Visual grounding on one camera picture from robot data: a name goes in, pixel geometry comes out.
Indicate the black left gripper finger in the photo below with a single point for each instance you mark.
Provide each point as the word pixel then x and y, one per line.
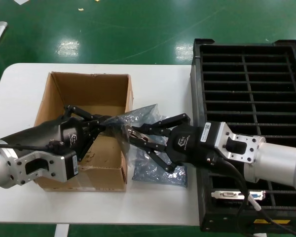
pixel 88 117
pixel 93 138

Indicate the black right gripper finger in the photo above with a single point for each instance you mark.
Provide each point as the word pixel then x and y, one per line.
pixel 158 153
pixel 165 124

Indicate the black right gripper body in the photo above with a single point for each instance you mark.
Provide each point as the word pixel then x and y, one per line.
pixel 185 145

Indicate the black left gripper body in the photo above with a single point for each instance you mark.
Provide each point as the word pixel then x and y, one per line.
pixel 64 133

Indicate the dark antistatic card bag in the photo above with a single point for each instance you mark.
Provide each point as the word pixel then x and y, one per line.
pixel 143 113

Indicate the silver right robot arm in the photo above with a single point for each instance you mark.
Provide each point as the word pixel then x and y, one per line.
pixel 278 163

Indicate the brown cardboard box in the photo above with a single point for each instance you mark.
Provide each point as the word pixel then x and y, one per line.
pixel 101 177

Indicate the black slotted container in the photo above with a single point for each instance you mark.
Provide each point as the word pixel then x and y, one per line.
pixel 199 98

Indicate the white table leg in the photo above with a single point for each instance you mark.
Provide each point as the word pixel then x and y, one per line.
pixel 61 232

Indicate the white paper sheet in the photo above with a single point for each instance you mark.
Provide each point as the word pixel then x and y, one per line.
pixel 21 1

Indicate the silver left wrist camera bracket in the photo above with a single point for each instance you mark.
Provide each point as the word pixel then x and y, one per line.
pixel 56 165

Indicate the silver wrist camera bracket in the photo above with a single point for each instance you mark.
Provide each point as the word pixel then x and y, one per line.
pixel 56 165
pixel 236 148

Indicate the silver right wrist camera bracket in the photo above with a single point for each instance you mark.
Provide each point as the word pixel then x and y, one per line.
pixel 236 148

